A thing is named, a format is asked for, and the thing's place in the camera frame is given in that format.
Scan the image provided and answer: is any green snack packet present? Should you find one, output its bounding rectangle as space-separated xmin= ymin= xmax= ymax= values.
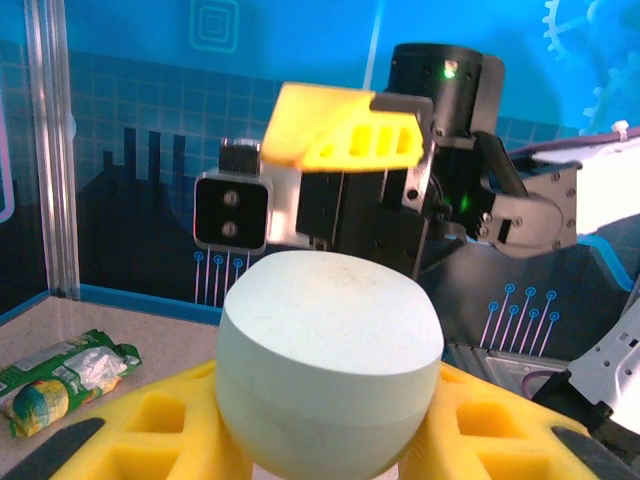
xmin=0 ymin=328 xmax=144 ymax=439

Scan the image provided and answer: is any aluminium frame post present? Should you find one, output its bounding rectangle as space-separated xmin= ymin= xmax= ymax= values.
xmin=23 ymin=0 xmax=81 ymax=301

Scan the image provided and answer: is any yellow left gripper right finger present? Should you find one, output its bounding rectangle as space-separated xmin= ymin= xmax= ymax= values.
xmin=402 ymin=360 xmax=640 ymax=480

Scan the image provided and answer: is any aluminium front frame rail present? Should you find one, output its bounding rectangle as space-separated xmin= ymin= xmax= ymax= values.
xmin=443 ymin=342 xmax=571 ymax=399

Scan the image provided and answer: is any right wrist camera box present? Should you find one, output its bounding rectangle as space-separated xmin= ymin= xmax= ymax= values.
xmin=193 ymin=137 xmax=275 ymax=251

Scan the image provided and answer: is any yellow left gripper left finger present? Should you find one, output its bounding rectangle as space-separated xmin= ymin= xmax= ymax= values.
xmin=0 ymin=358 xmax=254 ymax=480

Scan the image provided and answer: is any pale green earbud case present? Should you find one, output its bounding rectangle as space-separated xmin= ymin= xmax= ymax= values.
xmin=215 ymin=249 xmax=446 ymax=476

